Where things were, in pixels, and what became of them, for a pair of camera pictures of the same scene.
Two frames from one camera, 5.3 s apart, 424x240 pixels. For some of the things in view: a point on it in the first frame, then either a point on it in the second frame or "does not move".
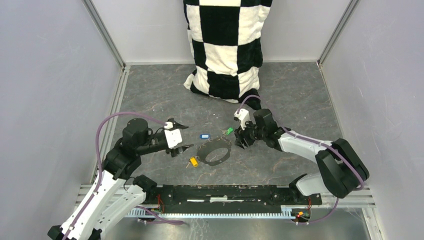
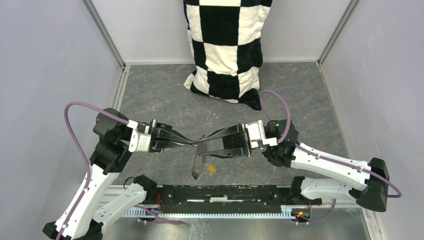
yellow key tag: x=194 y=161 -> x=212 y=168
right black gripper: x=248 y=140 -> x=237 y=145
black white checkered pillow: x=225 y=39 does not move
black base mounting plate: x=228 y=199 does not move
